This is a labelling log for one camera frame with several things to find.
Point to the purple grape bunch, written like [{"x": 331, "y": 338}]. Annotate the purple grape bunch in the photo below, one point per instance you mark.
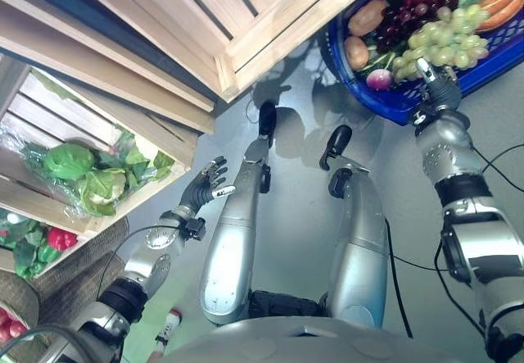
[{"x": 399, "y": 19}]

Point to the clear plastic bag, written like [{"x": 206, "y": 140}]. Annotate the clear plastic bag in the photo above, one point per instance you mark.
[{"x": 32, "y": 154}]

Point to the brown burlap mat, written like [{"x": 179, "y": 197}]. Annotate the brown burlap mat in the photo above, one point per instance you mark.
[{"x": 78, "y": 264}]

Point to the large brown potato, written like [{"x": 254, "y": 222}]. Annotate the large brown potato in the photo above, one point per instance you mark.
[{"x": 366, "y": 16}]

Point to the green grape bunch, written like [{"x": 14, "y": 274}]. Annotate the green grape bunch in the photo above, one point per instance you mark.
[{"x": 446, "y": 43}]

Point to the red bell pepper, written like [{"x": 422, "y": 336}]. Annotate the red bell pepper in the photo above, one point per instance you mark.
[{"x": 61, "y": 239}]

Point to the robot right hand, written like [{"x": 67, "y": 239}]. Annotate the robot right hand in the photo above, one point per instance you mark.
[{"x": 444, "y": 90}]

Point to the robot left leg silver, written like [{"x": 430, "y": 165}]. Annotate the robot left leg silver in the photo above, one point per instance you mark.
[{"x": 233, "y": 240}]

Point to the green cabbage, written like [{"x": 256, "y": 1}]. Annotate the green cabbage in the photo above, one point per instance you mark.
[{"x": 69, "y": 161}]

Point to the small brown potato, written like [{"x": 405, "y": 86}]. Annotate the small brown potato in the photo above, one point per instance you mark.
[{"x": 355, "y": 53}]

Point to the robot left arm silver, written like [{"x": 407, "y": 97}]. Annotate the robot left arm silver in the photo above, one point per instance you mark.
[{"x": 143, "y": 264}]

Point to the white cauliflower with leaves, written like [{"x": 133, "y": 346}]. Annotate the white cauliflower with leaves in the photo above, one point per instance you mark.
[{"x": 104, "y": 191}]

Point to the large pale wooden crate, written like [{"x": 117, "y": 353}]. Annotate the large pale wooden crate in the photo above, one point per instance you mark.
[{"x": 245, "y": 14}]

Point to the green bell pepper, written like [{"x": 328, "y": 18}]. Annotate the green bell pepper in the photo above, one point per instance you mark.
[{"x": 39, "y": 258}]

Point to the robot foot dark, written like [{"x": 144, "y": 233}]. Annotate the robot foot dark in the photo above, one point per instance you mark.
[
  {"x": 337, "y": 139},
  {"x": 267, "y": 117}
]

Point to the red apples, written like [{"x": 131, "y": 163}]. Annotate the red apples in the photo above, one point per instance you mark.
[{"x": 10, "y": 326}]

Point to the low wooden crate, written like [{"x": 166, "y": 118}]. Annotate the low wooden crate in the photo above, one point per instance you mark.
[{"x": 61, "y": 256}]

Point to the robot torso silver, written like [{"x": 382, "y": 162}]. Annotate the robot torso silver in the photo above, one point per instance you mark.
[{"x": 311, "y": 338}]

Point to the white red bottle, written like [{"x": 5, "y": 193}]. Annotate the white red bottle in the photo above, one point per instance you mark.
[{"x": 168, "y": 330}]

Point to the robot leg silver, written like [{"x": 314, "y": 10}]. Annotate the robot leg silver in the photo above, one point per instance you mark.
[
  {"x": 360, "y": 248},
  {"x": 233, "y": 240}
]

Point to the wooden crate with slats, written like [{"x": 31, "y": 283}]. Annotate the wooden crate with slats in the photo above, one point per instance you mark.
[{"x": 163, "y": 150}]

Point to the blue plastic basket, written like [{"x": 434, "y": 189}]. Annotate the blue plastic basket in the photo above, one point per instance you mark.
[{"x": 393, "y": 101}]

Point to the robot right arm silver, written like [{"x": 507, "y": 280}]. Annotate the robot right arm silver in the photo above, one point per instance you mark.
[{"x": 471, "y": 223}]

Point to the pink white radish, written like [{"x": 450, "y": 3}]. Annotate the pink white radish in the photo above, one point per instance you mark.
[{"x": 379, "y": 79}]

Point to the wooden shelf planks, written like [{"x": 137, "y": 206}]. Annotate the wooden shelf planks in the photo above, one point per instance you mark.
[{"x": 102, "y": 64}]

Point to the robot right foot dark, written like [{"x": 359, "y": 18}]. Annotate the robot right foot dark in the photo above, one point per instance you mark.
[{"x": 337, "y": 139}]

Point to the robot right leg silver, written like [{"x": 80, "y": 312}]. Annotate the robot right leg silver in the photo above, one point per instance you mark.
[{"x": 360, "y": 248}]

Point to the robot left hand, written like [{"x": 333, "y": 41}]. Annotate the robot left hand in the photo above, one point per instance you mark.
[{"x": 200, "y": 191}]

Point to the robot left foot dark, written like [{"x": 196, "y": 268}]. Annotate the robot left foot dark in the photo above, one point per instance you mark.
[{"x": 267, "y": 117}]

